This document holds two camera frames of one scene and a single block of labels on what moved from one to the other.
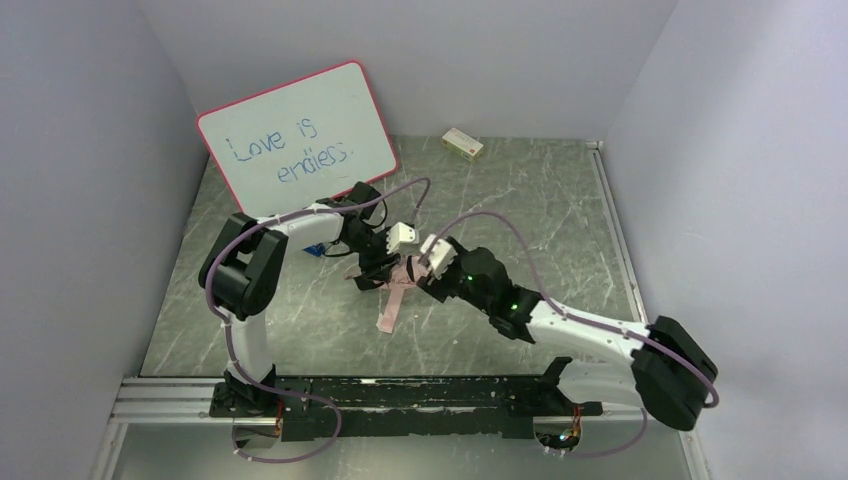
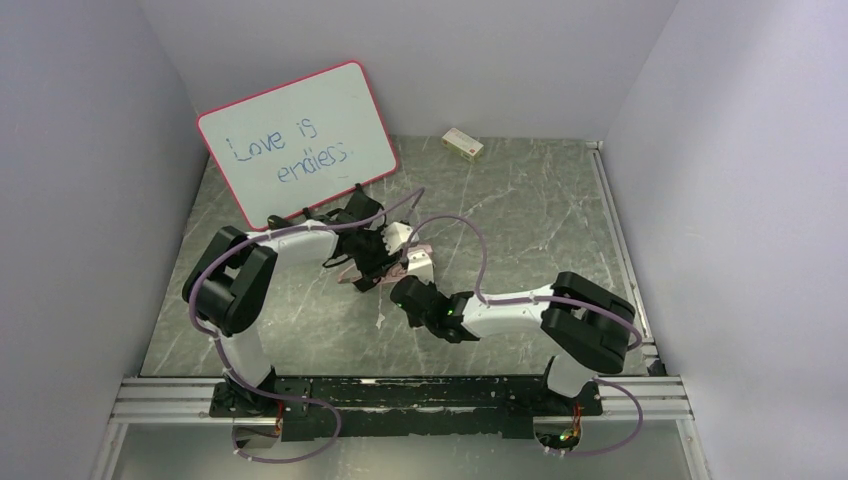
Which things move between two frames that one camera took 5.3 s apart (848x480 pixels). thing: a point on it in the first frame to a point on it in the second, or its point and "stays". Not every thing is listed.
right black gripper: (436, 283) to (408, 292)
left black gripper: (379, 263) stays
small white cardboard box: (463, 145) stays
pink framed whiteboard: (319, 134) stays
